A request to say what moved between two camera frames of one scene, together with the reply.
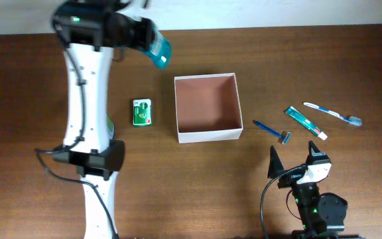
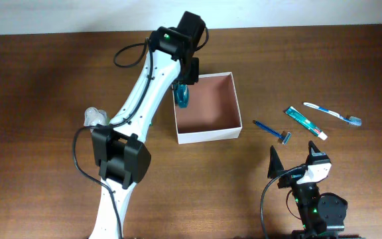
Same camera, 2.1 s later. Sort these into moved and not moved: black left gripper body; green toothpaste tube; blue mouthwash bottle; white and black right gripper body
Moved: black left gripper body; blue mouthwash bottle
Not moved: green toothpaste tube; white and black right gripper body
